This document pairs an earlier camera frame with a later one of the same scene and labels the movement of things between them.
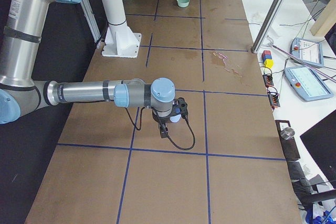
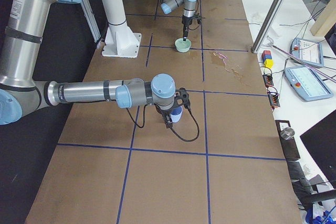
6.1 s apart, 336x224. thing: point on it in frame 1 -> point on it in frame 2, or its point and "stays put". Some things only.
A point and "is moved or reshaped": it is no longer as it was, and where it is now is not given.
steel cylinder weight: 287,132 stays put
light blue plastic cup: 175,119 stays put
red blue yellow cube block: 267,58 stays put
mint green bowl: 183,1 is moved or reshaped
